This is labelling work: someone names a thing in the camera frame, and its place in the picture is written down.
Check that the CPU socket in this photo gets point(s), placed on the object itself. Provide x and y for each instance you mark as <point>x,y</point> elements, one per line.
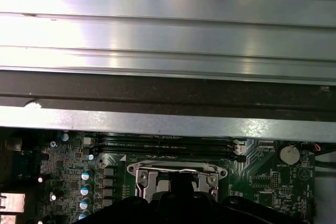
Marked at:
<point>178,163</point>

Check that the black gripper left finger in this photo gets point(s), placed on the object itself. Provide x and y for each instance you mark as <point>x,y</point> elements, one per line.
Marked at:
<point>136,213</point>

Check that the green motherboard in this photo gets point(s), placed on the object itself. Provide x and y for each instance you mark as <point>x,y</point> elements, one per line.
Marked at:
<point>257,163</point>

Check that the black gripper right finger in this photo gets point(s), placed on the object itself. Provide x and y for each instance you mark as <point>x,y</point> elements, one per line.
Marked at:
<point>236,213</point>

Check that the metal locking lever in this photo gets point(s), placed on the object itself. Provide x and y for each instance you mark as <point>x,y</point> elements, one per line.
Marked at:
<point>160,168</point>

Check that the black PC case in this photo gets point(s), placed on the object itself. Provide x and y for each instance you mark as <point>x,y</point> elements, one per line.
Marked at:
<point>168,93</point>

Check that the silver coin cell battery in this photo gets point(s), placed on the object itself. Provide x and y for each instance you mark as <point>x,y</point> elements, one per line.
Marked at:
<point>288,154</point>

